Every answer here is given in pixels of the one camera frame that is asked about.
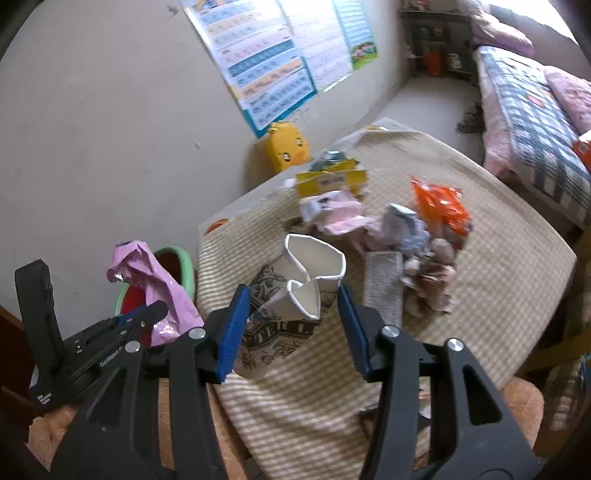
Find grey rectangular pad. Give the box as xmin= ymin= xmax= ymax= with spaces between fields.
xmin=362 ymin=250 xmax=404 ymax=330

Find crushed printed paper cup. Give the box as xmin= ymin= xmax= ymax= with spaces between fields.
xmin=233 ymin=233 xmax=347 ymax=380

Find pink pillow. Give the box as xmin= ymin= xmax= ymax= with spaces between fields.
xmin=466 ymin=4 xmax=536 ymax=58
xmin=542 ymin=66 xmax=591 ymax=134

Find beige striped mat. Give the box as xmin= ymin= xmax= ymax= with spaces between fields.
xmin=196 ymin=131 xmax=578 ymax=472

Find crumpled dark green wrapper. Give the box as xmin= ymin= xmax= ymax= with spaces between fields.
xmin=308 ymin=150 xmax=358 ymax=174

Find dark wooden furniture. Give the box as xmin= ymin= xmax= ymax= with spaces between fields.
xmin=0 ymin=305 xmax=38 ymax=416

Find crumpled brown printed paper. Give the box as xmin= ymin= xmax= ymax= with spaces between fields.
xmin=399 ymin=237 xmax=458 ymax=319

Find orange snack packet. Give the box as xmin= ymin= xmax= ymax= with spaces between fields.
xmin=410 ymin=175 xmax=472 ymax=250

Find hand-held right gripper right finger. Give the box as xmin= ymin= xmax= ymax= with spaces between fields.
xmin=337 ymin=282 xmax=541 ymax=480

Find green bin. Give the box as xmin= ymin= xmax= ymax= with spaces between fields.
xmin=113 ymin=247 xmax=197 ymax=347

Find white chart poster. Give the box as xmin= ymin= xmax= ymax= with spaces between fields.
xmin=277 ymin=0 xmax=354 ymax=90

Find yellow carton box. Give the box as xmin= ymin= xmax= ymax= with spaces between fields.
xmin=294 ymin=159 xmax=372 ymax=197

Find dark shoes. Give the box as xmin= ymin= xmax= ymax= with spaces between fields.
xmin=457 ymin=104 xmax=485 ymax=134

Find yellow duck toy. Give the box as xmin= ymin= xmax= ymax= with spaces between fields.
xmin=265 ymin=121 xmax=310 ymax=174

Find pink plastic bag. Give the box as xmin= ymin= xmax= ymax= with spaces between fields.
xmin=106 ymin=240 xmax=205 ymax=347

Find orange plush blanket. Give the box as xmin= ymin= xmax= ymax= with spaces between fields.
xmin=28 ymin=376 xmax=546 ymax=480

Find large blue chart poster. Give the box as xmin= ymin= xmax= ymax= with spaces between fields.
xmin=182 ymin=0 xmax=319 ymax=139

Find narrow blue green poster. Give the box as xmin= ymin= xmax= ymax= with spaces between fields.
xmin=332 ymin=0 xmax=379 ymax=71

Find white low table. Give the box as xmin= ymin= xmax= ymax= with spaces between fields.
xmin=198 ymin=117 xmax=416 ymax=238

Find dark shelf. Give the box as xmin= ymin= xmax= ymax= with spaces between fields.
xmin=399 ymin=9 xmax=478 ymax=81

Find bed with plaid blanket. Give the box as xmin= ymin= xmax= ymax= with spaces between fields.
xmin=475 ymin=46 xmax=591 ymax=227

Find grey white wrapper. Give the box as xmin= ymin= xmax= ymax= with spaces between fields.
xmin=379 ymin=203 xmax=432 ymax=257

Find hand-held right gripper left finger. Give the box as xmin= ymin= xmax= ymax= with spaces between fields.
xmin=51 ymin=284 xmax=252 ymax=480

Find crumpled pink white wrapper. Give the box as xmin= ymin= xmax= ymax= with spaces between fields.
xmin=298 ymin=189 xmax=384 ymax=252

